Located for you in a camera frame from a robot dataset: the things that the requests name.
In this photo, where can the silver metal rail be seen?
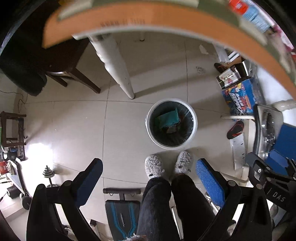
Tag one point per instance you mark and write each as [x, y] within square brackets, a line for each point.
[238, 151]

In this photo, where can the grey fuzzy slipper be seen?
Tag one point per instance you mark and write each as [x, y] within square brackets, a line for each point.
[184, 163]
[154, 166]

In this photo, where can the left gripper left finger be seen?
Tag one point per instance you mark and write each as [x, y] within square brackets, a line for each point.
[43, 219]

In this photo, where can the right grey fuzzy slipper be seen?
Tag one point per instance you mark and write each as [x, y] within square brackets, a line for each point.
[184, 163]

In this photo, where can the white photo printed box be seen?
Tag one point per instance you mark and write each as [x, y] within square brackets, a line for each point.
[228, 77]

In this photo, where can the left grey fuzzy slipper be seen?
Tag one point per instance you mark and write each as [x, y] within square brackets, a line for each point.
[154, 166]

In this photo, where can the left black trouser leg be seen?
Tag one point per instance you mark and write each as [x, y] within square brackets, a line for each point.
[155, 220]

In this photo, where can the blue colourful carton box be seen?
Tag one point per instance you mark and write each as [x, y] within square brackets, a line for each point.
[243, 96]

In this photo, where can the white table leg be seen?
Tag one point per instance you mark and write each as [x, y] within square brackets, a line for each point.
[108, 52]

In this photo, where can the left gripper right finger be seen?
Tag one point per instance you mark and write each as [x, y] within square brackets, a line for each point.
[254, 222]

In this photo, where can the dark wooden chair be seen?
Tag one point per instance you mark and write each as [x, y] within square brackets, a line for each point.
[29, 70]

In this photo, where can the teal packet in bin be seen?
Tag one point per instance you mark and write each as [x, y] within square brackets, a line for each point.
[169, 121]

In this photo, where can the black red sandal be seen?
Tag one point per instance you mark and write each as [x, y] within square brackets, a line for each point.
[236, 130]

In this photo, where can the metal dumbbell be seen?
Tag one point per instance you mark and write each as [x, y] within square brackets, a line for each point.
[49, 173]

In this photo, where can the black blue weight bench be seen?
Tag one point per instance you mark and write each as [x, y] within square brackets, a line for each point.
[122, 214]

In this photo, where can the white round trash bin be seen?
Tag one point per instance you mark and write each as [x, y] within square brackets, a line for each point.
[186, 129]

